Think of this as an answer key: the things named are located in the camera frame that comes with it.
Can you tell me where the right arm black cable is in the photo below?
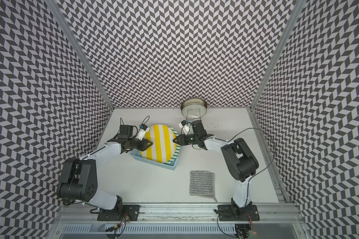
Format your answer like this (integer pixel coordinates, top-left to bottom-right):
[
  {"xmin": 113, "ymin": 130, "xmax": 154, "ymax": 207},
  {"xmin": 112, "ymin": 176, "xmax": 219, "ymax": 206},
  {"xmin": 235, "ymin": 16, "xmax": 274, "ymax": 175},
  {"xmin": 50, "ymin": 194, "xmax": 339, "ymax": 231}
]
[{"xmin": 229, "ymin": 127, "xmax": 276, "ymax": 192}]

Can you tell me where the green white striped plate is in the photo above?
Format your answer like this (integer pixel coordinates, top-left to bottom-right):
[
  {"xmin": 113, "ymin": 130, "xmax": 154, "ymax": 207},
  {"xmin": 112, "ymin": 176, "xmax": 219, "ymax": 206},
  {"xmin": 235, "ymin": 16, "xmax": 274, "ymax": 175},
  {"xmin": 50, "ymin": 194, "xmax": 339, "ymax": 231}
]
[{"xmin": 166, "ymin": 127, "xmax": 181, "ymax": 166}]

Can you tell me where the grey microfibre cloth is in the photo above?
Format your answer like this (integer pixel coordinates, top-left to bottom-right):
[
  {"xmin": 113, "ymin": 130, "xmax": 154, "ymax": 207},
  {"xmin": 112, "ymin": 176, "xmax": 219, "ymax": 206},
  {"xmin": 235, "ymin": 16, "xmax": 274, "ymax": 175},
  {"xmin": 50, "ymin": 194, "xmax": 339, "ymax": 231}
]
[{"xmin": 189, "ymin": 170, "xmax": 217, "ymax": 202}]

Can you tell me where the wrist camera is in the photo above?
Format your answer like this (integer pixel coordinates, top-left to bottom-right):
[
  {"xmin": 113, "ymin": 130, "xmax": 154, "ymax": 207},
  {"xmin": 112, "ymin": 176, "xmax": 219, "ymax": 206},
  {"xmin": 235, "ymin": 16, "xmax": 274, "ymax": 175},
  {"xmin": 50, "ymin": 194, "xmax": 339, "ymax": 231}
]
[
  {"xmin": 179, "ymin": 120, "xmax": 191, "ymax": 135},
  {"xmin": 136, "ymin": 124, "xmax": 150, "ymax": 141}
]

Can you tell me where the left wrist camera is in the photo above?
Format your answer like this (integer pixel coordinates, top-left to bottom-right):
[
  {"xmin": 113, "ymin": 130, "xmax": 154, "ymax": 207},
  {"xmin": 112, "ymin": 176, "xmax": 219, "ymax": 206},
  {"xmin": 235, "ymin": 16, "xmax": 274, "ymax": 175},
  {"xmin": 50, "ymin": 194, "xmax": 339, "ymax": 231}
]
[{"xmin": 136, "ymin": 124, "xmax": 150, "ymax": 141}]

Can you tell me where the brown rimmed floral plate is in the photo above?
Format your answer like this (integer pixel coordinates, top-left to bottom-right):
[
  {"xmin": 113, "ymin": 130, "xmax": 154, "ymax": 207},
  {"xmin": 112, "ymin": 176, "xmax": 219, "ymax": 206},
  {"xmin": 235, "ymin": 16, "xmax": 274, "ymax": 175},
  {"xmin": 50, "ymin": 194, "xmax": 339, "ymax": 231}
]
[{"xmin": 180, "ymin": 98, "xmax": 207, "ymax": 117}]

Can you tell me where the aluminium front rail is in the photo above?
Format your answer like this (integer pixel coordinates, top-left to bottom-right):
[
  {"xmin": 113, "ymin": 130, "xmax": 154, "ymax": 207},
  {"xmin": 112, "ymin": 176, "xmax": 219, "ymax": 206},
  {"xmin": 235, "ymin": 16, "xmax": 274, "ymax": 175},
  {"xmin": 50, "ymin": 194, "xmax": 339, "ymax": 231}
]
[{"xmin": 55, "ymin": 202, "xmax": 303, "ymax": 225}]

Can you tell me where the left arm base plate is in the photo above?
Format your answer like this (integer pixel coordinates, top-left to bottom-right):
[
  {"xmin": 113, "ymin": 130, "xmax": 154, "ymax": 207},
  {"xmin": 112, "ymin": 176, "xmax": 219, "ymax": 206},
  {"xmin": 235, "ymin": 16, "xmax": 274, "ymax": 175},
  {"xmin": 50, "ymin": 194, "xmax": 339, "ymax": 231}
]
[{"xmin": 97, "ymin": 204, "xmax": 141, "ymax": 222}]

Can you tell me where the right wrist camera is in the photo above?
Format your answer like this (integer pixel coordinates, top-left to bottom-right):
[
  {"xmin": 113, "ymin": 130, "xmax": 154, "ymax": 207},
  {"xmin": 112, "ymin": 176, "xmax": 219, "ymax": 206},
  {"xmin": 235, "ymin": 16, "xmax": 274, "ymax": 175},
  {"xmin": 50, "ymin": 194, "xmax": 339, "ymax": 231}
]
[{"xmin": 179, "ymin": 120, "xmax": 191, "ymax": 135}]

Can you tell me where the yellow white striped plate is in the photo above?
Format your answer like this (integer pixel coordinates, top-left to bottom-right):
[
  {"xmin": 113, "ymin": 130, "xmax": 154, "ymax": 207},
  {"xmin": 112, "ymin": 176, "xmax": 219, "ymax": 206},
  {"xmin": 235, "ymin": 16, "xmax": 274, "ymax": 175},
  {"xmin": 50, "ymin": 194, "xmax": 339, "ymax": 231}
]
[{"xmin": 140, "ymin": 124, "xmax": 176, "ymax": 164}]

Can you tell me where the chrome wire plate stand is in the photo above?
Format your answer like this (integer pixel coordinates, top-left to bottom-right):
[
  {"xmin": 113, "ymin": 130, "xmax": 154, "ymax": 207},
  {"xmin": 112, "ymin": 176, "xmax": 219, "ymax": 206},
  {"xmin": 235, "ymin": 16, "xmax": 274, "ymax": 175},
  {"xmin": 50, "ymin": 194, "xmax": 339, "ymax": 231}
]
[{"xmin": 185, "ymin": 109, "xmax": 201, "ymax": 121}]

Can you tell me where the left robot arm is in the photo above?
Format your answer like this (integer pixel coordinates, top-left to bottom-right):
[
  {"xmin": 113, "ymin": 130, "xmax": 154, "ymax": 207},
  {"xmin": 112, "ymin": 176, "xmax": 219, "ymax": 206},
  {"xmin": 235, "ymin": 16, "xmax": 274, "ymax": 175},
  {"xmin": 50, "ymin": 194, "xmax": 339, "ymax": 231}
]
[{"xmin": 56, "ymin": 124, "xmax": 153, "ymax": 212}]

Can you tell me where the light blue plastic basket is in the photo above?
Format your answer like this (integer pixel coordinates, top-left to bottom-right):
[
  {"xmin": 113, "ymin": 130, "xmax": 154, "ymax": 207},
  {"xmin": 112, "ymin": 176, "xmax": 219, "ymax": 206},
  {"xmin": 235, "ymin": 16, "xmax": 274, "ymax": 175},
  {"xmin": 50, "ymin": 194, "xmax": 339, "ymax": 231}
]
[{"xmin": 129, "ymin": 126, "xmax": 180, "ymax": 171}]

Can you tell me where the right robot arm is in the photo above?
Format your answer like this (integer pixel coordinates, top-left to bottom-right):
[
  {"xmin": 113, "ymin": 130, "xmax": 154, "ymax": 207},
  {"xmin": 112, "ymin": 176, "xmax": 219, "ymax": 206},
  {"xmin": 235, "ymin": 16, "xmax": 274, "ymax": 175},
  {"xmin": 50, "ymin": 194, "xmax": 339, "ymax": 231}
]
[{"xmin": 173, "ymin": 119, "xmax": 259, "ymax": 209}]

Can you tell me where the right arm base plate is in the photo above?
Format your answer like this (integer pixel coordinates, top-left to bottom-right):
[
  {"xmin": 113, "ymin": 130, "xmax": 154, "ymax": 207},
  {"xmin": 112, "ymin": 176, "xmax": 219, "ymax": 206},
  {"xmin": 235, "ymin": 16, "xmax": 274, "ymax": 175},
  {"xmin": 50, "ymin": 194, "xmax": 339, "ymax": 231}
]
[{"xmin": 215, "ymin": 203, "xmax": 260, "ymax": 222}]

